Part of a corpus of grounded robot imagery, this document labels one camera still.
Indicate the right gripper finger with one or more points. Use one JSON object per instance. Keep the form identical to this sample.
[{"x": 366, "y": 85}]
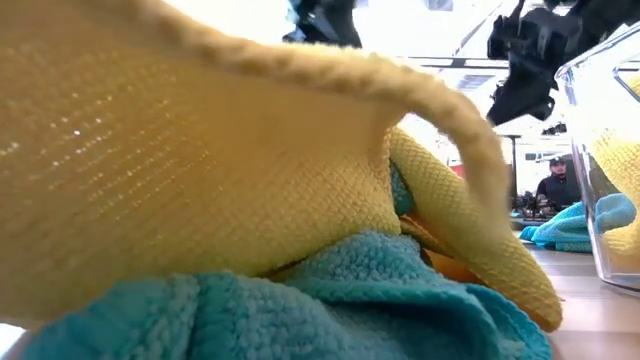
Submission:
[
  {"x": 522, "y": 90},
  {"x": 544, "y": 109}
]

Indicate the yellow microfiber towel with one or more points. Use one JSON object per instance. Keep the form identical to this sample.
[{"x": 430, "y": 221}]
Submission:
[
  {"x": 200, "y": 175},
  {"x": 622, "y": 165}
]

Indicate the blue microfiber towel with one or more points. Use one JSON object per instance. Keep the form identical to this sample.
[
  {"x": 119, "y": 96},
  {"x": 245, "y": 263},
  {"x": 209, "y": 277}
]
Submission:
[
  {"x": 560, "y": 230},
  {"x": 350, "y": 300}
]

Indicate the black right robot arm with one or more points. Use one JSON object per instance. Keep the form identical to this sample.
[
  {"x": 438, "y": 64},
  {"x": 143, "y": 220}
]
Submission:
[{"x": 610, "y": 15}]

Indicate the clear plastic basket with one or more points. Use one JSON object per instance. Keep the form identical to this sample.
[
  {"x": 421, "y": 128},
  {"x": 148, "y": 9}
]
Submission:
[{"x": 590, "y": 115}]

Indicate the person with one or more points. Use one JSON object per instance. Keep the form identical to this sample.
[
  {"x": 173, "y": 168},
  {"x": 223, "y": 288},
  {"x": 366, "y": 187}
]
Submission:
[{"x": 557, "y": 187}]

